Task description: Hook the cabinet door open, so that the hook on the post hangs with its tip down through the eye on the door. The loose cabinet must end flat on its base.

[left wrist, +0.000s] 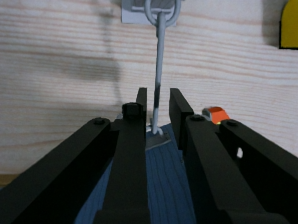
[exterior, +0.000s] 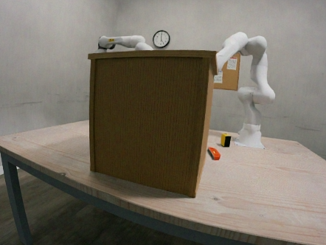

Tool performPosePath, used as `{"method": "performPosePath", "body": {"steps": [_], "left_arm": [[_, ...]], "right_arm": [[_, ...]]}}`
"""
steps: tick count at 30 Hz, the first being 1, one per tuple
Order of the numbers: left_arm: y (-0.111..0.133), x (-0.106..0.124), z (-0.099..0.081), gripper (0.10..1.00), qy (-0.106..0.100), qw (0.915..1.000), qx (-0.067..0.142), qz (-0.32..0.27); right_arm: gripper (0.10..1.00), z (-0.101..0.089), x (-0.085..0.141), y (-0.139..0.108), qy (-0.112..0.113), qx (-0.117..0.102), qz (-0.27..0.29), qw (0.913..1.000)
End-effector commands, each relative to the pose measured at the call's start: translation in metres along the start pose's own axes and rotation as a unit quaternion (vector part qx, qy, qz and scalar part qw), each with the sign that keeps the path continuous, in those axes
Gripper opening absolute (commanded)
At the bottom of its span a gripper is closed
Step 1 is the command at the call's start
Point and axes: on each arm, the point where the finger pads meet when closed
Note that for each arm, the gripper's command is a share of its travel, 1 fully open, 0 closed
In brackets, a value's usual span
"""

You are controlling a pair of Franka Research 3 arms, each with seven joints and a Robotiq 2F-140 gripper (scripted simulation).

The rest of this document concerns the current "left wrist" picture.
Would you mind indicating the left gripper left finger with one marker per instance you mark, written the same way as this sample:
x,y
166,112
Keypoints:
x,y
55,188

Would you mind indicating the grey metal hook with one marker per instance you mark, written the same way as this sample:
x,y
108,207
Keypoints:
x,y
160,34

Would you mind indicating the orange torpedo level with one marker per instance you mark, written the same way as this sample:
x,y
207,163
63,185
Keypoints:
x,y
216,114

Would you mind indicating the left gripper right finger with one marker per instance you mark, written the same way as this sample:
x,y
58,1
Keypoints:
x,y
219,192

